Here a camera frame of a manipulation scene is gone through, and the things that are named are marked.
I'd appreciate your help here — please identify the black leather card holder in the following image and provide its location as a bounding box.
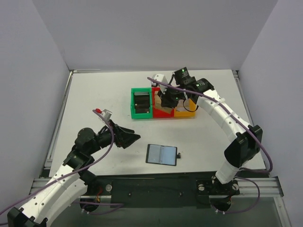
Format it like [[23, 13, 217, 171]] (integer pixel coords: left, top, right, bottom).
[[145, 144, 181, 166]]

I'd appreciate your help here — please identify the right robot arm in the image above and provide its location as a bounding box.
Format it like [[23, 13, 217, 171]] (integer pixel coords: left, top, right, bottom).
[[154, 68, 263, 193]]

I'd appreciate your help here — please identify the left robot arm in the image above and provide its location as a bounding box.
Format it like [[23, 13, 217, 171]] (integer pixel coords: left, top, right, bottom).
[[7, 120, 141, 227]]

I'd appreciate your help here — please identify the grey cards stack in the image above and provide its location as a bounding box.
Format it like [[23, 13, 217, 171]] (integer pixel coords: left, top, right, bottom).
[[175, 100, 190, 112]]

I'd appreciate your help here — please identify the beige cards stack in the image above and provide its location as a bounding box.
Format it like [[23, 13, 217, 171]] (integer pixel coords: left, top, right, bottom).
[[153, 91, 173, 114]]

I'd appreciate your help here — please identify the black card holders stack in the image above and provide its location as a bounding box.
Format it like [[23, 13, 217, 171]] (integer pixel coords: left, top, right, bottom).
[[134, 92, 150, 114]]

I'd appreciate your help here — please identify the red plastic bin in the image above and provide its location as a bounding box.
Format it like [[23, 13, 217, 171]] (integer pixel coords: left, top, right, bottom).
[[151, 87, 174, 118]]

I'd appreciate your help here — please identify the yellow plastic bin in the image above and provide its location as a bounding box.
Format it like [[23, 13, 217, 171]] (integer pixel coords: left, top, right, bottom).
[[174, 99, 196, 118]]

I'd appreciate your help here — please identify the green plastic bin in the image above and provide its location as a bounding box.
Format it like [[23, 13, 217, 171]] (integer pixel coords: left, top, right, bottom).
[[130, 87, 153, 120]]

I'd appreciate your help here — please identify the black strap loop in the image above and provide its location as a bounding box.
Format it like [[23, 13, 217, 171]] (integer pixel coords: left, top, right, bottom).
[[176, 96, 199, 113]]

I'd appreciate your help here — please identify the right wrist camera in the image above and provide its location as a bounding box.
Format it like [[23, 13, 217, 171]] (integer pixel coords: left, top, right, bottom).
[[151, 73, 168, 94]]

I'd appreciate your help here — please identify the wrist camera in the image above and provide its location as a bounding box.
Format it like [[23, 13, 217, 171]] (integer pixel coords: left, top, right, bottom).
[[151, 73, 168, 94], [92, 108, 112, 121]]

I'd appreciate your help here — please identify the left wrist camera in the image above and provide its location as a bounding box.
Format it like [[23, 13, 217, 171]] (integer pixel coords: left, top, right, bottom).
[[92, 108, 112, 121]]

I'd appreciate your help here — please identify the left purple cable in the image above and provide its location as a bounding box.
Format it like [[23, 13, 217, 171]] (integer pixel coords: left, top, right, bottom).
[[0, 111, 124, 215]]

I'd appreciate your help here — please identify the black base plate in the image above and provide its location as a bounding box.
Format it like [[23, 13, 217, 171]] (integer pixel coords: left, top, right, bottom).
[[77, 172, 240, 212]]

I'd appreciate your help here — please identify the aluminium frame rail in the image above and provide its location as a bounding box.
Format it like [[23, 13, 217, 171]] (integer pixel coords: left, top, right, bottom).
[[29, 177, 284, 198]]

